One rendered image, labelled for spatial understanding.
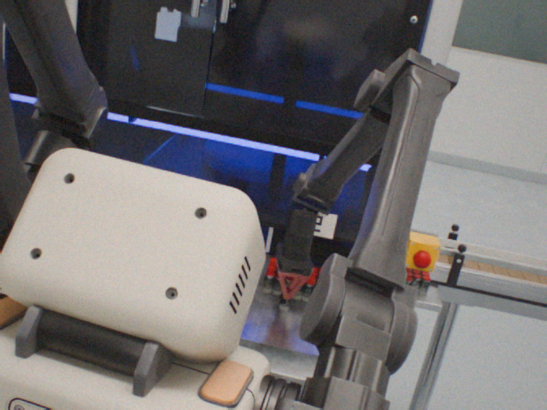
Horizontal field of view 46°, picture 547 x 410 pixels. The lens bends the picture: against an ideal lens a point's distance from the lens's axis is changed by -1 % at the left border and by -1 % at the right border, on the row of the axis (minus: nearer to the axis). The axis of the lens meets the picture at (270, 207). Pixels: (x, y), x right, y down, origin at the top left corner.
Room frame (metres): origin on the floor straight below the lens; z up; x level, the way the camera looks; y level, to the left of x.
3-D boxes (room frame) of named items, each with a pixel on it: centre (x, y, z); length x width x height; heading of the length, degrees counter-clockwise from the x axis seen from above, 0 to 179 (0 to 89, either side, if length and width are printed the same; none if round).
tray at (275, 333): (1.18, -0.10, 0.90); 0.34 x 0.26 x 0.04; 175
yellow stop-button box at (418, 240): (1.39, -0.36, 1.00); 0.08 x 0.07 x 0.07; 176
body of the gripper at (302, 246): (1.21, -0.07, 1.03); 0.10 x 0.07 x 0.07; 9
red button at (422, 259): (1.34, -0.36, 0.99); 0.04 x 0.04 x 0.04; 86
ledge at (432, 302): (1.43, -0.38, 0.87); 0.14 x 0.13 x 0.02; 176
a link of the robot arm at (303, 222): (1.21, -0.07, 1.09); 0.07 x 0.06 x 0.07; 1
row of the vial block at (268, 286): (1.27, -0.10, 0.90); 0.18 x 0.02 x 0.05; 85
